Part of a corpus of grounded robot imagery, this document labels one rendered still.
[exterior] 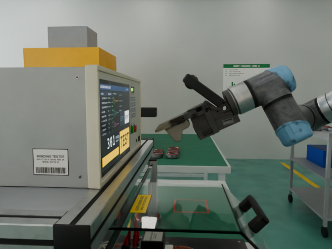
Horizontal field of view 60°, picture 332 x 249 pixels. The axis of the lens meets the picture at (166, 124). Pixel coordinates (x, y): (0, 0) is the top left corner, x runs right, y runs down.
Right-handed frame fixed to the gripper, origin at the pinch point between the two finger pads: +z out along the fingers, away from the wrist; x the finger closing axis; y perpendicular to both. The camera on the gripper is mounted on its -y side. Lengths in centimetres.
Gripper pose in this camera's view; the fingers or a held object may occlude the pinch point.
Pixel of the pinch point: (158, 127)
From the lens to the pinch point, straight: 75.5
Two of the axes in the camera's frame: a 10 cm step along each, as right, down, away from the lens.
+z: -9.0, 4.1, 1.1
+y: 4.2, 9.0, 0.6
